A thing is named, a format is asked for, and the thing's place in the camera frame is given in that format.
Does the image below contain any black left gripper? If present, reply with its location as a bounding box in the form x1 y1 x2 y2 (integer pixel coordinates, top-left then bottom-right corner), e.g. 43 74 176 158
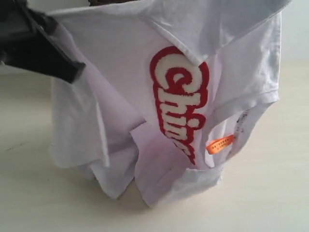
0 0 85 84

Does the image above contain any white t-shirt red lettering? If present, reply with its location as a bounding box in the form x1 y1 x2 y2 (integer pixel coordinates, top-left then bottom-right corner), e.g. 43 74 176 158
50 0 289 206

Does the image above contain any dark brown wicker basket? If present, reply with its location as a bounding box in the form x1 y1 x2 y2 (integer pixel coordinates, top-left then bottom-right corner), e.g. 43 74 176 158
88 0 126 6

